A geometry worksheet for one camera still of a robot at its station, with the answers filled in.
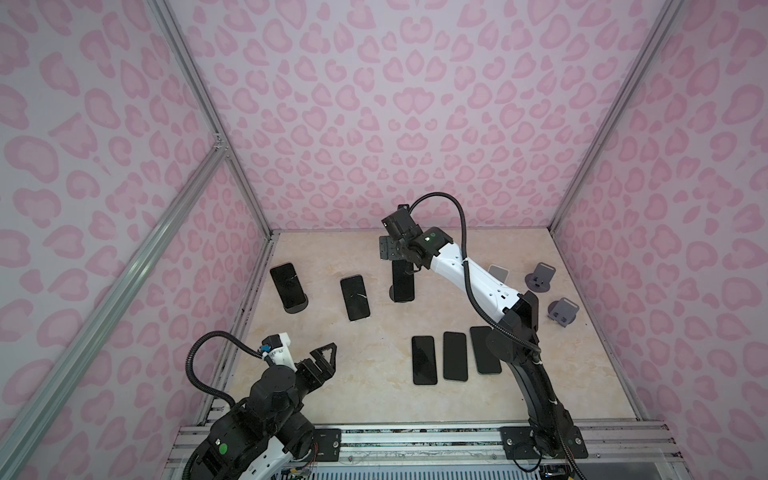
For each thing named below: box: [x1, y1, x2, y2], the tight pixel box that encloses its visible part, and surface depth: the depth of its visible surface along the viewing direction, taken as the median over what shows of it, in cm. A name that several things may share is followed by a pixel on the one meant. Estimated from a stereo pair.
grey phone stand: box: [525, 262, 556, 293], surface depth 100 cm
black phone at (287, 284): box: [270, 263, 307, 309], surface depth 93 cm
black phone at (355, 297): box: [340, 274, 370, 321], surface depth 94 cm
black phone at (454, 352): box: [442, 331, 468, 382], surface depth 88 cm
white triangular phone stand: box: [488, 264, 510, 284], surface depth 99 cm
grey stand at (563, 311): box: [547, 297, 579, 328], surface depth 95 cm
